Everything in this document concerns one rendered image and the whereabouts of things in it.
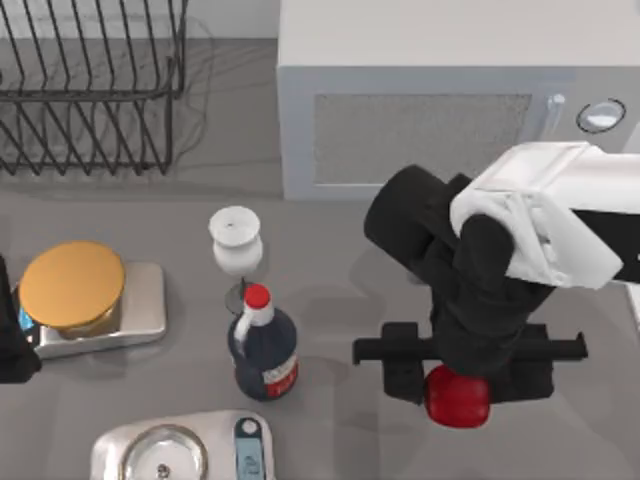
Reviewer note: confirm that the red apple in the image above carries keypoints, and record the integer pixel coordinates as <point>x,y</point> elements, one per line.
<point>456,400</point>

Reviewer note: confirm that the dark bottle with red cap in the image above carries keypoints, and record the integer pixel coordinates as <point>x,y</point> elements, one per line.
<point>265,350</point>

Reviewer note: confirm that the white goblet cup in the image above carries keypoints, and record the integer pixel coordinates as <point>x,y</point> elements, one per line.
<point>235,245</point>

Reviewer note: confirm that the microwave door with grey window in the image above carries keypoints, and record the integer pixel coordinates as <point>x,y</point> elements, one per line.
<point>350,135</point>

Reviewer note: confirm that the silver scale with round plate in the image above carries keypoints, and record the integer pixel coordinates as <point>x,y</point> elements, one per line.
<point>165,450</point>

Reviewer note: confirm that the round microwave knob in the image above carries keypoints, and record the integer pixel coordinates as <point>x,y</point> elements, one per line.
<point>600,116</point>

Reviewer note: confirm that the silver kitchen scale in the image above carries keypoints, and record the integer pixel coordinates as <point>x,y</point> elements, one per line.
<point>142,305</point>

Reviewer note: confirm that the pale microwave oven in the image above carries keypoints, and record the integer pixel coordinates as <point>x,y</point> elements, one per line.
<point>400,35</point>

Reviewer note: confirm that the jar with yellow lid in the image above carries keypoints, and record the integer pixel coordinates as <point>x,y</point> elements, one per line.
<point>72,285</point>

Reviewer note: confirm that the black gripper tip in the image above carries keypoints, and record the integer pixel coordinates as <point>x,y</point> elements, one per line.
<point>12,330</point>

